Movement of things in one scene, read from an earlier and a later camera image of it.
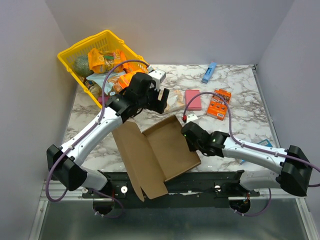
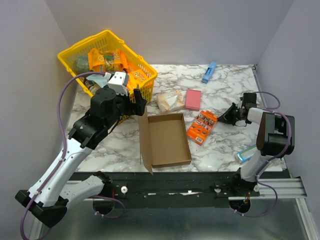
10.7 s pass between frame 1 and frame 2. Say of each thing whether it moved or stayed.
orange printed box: moved
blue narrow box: stayed
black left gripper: moved
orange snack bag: stayed
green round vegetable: stayed
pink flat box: stayed
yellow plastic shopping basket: stayed
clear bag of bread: stayed
